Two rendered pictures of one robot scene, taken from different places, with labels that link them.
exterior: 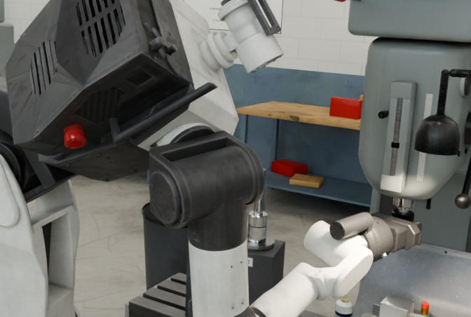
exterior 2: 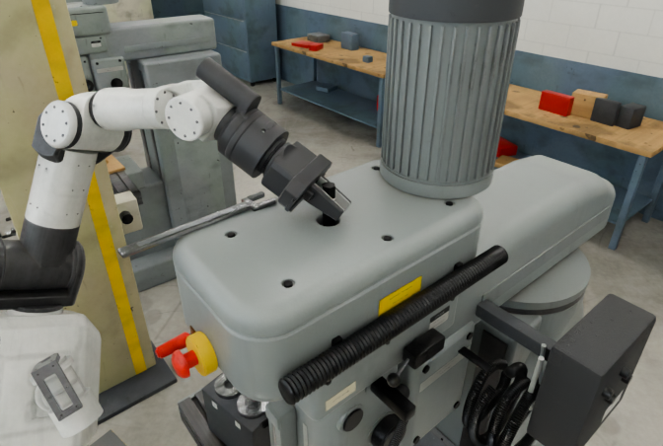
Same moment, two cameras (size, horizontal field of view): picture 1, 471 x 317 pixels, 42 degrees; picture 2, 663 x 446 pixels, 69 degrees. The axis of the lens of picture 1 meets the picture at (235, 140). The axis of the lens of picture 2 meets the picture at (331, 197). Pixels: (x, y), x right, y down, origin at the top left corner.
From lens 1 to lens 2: 1.09 m
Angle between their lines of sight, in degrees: 27
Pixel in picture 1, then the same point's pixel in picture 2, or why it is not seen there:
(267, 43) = (65, 422)
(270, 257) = (250, 431)
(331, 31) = (560, 14)
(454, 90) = (329, 430)
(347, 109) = (556, 106)
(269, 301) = not seen: outside the picture
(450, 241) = (447, 431)
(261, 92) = not seen: hidden behind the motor
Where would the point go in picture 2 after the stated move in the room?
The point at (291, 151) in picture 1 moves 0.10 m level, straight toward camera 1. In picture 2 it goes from (507, 128) to (505, 131)
